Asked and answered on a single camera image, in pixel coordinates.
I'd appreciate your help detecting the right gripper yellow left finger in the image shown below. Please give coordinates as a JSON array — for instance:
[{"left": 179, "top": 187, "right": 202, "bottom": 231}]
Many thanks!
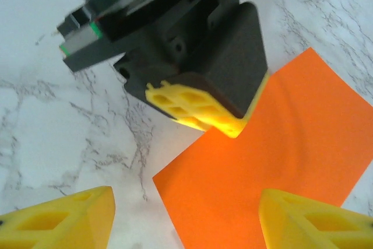
[{"left": 0, "top": 186, "right": 117, "bottom": 249}]

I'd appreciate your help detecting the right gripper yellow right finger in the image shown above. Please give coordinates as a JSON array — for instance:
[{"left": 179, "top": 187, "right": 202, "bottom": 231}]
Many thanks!
[{"left": 258, "top": 189, "right": 373, "bottom": 249}]

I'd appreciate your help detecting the orange paper sheet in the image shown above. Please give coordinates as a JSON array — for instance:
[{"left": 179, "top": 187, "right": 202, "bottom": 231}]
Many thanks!
[{"left": 153, "top": 47, "right": 372, "bottom": 249}]

